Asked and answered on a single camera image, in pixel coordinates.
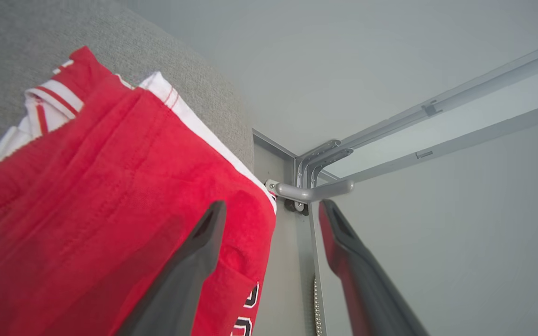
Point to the grey metal frame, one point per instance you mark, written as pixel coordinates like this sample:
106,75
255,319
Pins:
315,191

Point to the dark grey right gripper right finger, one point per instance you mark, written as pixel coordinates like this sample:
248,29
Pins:
367,289

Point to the red Bulls 23 shorts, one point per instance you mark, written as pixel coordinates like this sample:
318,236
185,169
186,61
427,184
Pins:
110,200

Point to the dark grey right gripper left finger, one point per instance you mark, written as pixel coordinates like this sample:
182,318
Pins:
185,280

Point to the red white T-shirt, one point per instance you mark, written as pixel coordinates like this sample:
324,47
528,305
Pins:
54,105

